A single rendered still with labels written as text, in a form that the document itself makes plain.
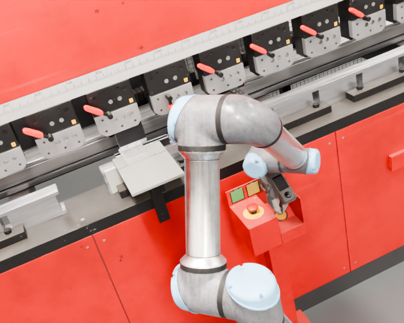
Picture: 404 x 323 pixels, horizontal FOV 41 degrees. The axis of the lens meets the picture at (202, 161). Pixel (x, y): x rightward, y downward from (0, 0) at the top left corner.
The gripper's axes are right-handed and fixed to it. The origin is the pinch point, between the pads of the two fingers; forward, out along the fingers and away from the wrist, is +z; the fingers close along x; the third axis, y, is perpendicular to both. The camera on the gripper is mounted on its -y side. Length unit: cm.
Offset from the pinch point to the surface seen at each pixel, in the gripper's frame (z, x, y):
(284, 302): 38.8, 6.3, -4.8
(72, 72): -59, 48, 35
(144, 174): -25.7, 38.8, 15.9
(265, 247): 4.6, 10.7, -6.9
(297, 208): -2.3, -4.5, -3.6
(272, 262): 17.6, 7.8, -3.0
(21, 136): -19, 74, 85
